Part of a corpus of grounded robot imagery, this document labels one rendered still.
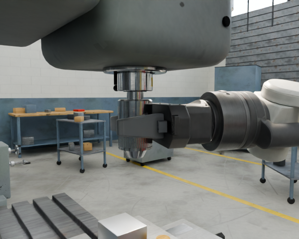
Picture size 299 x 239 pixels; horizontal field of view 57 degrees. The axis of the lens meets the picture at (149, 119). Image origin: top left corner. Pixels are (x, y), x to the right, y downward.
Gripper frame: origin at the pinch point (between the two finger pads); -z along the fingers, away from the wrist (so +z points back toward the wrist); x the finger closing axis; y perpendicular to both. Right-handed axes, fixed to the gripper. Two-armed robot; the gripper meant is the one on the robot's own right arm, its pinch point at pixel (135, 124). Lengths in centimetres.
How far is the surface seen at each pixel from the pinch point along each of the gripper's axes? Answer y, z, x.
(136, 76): -6.4, -0.3, 2.4
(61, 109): 30, -27, -639
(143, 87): -4.9, 0.5, 2.3
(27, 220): 30, -21, -42
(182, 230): 23.3, 12.4, -12.7
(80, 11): -10.7, -7.4, 13.5
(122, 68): -7.2, -2.3, 3.5
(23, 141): 89, -102, -575
